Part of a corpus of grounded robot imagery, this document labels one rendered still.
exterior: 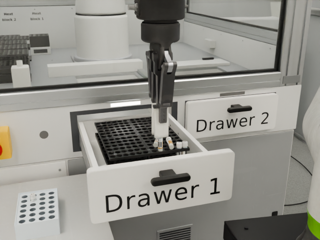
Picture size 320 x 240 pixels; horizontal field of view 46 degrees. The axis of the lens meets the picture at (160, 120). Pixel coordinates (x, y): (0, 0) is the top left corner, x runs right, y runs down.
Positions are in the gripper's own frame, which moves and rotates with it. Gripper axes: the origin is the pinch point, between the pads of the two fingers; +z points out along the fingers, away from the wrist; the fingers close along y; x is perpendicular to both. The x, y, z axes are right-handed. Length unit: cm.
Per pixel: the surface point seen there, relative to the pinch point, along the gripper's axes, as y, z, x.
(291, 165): -131, 99, 142
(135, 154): -0.1, 7.3, -5.5
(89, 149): -6.3, 7.6, -14.3
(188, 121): -21.0, 9.8, 15.1
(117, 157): 0.8, 6.9, -9.5
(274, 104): -21.0, 7.4, 42.4
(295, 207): -84, 98, 111
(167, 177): 14.2, 5.6, -3.1
